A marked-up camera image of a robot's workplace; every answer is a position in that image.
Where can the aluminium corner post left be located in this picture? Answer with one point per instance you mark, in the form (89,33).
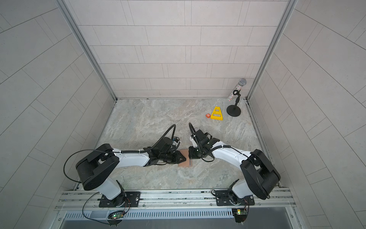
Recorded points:
(82,42)

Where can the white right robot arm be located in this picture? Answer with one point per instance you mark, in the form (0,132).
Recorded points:
(260,176)

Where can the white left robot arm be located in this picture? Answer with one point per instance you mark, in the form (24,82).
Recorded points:
(95,169)

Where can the aluminium corner post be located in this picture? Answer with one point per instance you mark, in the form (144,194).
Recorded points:
(276,37)
(82,42)

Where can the yellow triangular cone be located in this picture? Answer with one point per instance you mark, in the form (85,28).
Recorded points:
(217,114)

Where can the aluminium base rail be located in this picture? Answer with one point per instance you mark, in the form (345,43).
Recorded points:
(173,199)

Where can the aluminium corner post right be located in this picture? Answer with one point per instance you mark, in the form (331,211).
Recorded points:
(276,37)

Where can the glittery silver microphone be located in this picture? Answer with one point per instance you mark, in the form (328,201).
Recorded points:
(242,82)

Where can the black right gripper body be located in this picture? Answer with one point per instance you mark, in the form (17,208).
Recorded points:
(201,148)

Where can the left green circuit board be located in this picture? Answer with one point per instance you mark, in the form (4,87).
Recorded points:
(116,215)

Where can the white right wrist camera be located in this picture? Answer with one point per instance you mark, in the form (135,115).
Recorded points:
(193,142)

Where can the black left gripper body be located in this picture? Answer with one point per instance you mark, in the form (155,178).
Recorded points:
(167,157)

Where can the pink leather card holder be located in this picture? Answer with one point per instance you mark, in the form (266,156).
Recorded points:
(188,163)

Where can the black microphone stand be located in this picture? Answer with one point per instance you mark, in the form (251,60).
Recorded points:
(234,110)

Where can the right circuit board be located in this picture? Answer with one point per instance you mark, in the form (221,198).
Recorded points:
(240,215)

